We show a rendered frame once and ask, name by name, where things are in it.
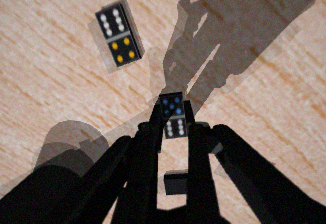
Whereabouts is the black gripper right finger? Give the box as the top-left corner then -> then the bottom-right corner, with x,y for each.
183,100 -> 326,224

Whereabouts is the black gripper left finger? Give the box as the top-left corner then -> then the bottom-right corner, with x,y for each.
36,104 -> 164,224

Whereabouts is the grey mug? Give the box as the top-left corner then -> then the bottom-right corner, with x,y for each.
0,165 -> 81,224

